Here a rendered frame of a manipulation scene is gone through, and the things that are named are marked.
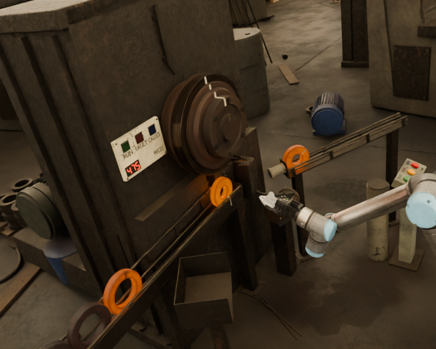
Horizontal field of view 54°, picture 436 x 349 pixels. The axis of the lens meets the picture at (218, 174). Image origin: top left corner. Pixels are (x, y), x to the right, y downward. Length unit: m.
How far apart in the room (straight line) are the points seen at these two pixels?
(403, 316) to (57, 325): 1.99
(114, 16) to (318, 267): 1.85
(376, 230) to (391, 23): 2.31
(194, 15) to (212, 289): 1.23
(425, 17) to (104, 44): 3.15
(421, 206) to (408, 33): 2.86
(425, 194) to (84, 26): 1.35
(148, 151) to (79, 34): 0.55
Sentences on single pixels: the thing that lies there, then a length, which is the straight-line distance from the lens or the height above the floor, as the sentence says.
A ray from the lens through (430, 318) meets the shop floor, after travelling 2.54.
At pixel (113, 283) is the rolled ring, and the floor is 0.78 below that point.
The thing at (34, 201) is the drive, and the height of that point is 0.63.
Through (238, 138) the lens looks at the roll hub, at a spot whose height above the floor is 1.03.
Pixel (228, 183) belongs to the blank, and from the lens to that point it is 2.19.
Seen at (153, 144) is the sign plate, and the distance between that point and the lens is 1.89.
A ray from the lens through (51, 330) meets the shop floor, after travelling 2.92.
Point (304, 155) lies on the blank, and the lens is 2.45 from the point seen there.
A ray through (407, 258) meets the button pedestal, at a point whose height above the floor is 0.04.
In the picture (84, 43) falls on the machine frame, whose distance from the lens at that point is 1.67.
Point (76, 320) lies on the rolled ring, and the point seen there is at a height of 0.77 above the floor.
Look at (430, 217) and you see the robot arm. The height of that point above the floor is 0.90.
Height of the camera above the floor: 1.89
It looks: 29 degrees down
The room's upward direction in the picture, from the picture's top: 12 degrees counter-clockwise
